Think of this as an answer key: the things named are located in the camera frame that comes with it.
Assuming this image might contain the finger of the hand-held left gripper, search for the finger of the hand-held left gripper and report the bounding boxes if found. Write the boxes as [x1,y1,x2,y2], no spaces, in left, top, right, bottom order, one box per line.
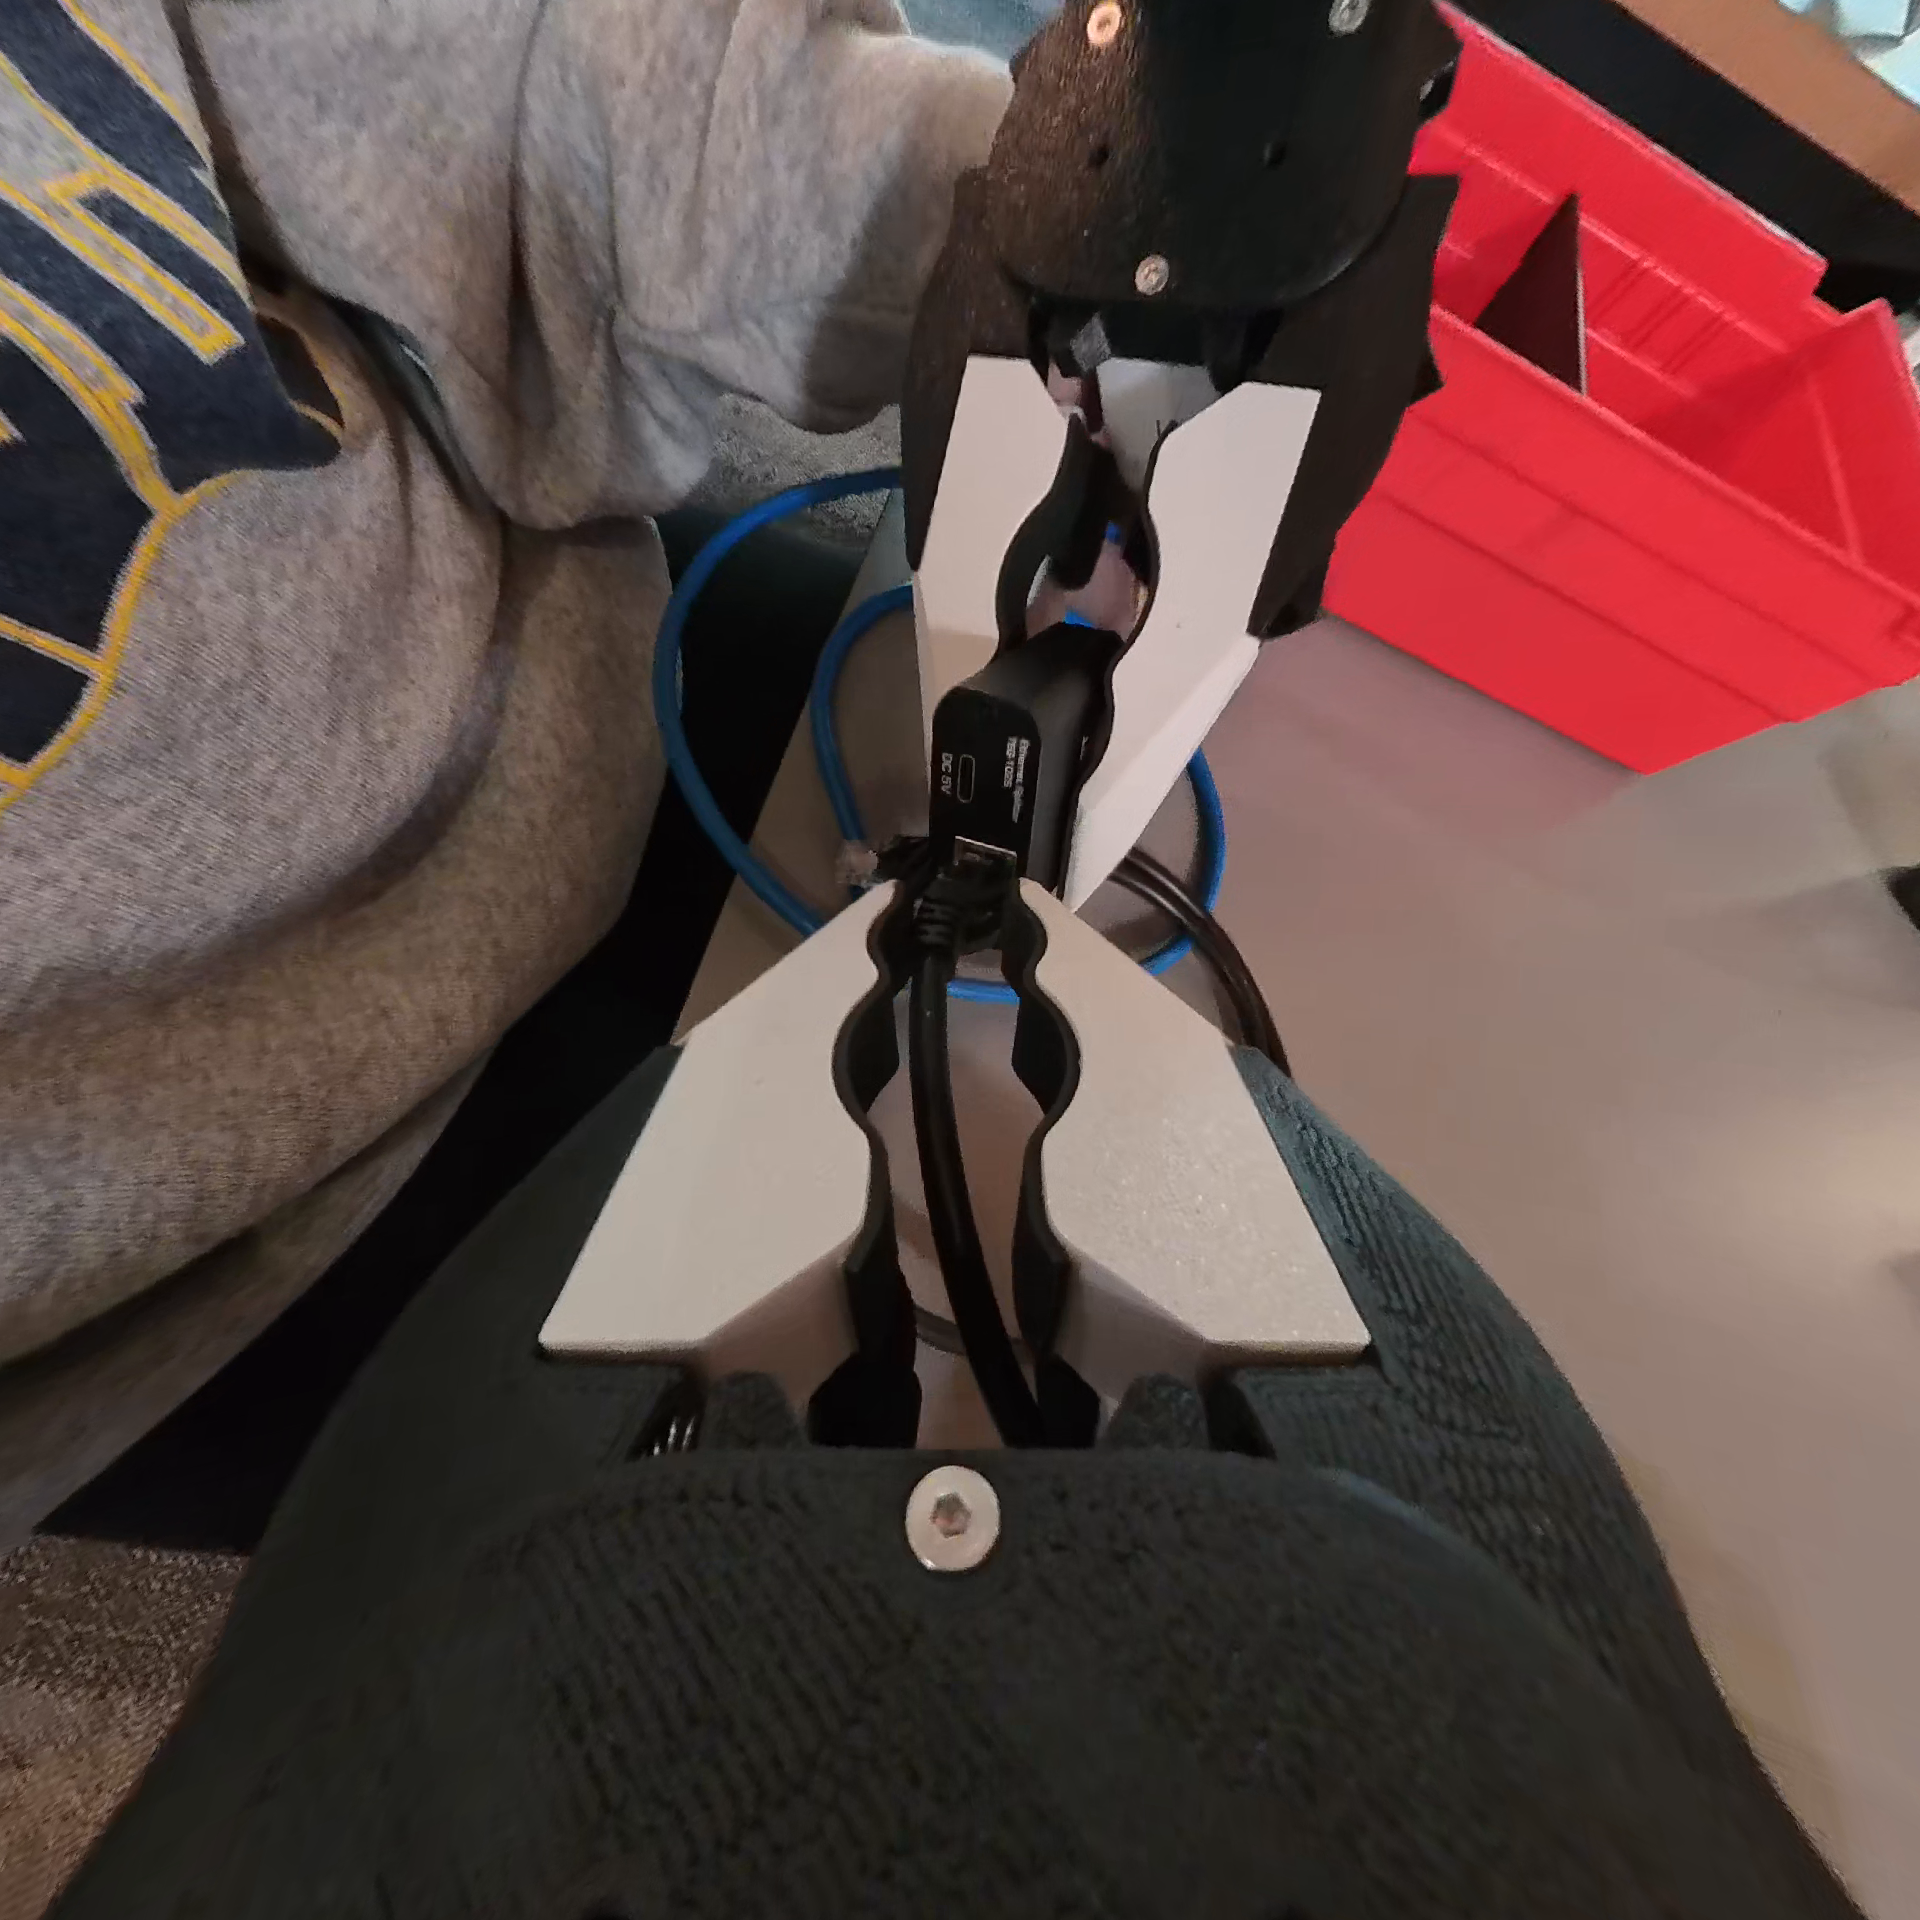
[913,354,1090,686]
[1063,387,1325,906]

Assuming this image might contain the grey printed sweatshirt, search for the grey printed sweatshirt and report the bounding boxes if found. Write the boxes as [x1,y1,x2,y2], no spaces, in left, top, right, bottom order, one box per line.
[0,0,1037,1530]

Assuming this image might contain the red plastic bin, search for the red plastic bin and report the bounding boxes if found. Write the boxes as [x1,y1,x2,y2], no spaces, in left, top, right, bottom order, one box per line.
[1320,0,1920,775]

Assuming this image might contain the person's left forearm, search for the person's left forearm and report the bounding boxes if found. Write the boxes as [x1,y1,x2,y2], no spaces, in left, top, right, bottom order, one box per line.
[497,0,1037,525]

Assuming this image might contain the blue ethernet cable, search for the blue ethernet cable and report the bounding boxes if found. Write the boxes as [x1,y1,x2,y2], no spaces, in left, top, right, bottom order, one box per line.
[652,465,1227,1000]

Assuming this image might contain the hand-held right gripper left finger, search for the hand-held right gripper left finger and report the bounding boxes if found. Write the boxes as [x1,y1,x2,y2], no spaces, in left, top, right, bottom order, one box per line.
[534,881,903,1385]

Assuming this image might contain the black ethernet port adapter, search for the black ethernet port adapter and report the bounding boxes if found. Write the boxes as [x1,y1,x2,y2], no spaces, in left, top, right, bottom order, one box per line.
[928,622,1121,902]

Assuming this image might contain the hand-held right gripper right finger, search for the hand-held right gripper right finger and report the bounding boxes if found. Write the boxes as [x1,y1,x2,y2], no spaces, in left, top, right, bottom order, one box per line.
[1014,881,1370,1393]

